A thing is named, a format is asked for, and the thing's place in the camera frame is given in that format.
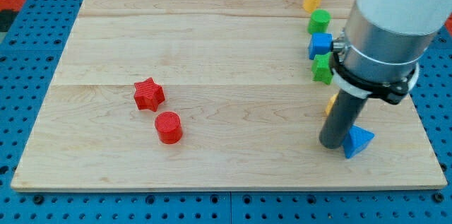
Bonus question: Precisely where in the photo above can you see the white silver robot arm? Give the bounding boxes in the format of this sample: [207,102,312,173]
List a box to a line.
[330,0,451,105]

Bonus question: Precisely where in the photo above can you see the wooden board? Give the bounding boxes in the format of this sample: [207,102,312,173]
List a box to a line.
[11,0,447,192]

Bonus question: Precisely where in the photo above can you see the red cylinder block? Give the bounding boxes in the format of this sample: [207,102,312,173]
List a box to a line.
[155,111,183,144]

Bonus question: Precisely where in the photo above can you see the red star block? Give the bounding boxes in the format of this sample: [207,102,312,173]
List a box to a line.
[133,77,165,112]

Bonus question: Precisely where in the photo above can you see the green star block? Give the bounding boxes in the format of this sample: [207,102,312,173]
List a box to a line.
[311,52,333,85]

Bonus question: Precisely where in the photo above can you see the yellow block behind rod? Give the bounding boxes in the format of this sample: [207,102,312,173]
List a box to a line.
[325,93,338,115]

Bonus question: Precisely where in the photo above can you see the blue cube block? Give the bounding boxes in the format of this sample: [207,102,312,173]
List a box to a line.
[308,33,333,60]

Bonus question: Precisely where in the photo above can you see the green cylinder block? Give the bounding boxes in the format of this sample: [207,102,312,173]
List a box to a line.
[307,9,331,34]

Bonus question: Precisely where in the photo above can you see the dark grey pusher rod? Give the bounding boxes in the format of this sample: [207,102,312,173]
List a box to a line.
[319,90,368,149]

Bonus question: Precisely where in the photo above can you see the blue triangle block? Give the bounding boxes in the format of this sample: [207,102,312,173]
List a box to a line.
[343,125,375,159]

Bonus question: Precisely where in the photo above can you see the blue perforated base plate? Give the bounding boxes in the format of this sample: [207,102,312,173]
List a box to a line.
[1,0,451,223]

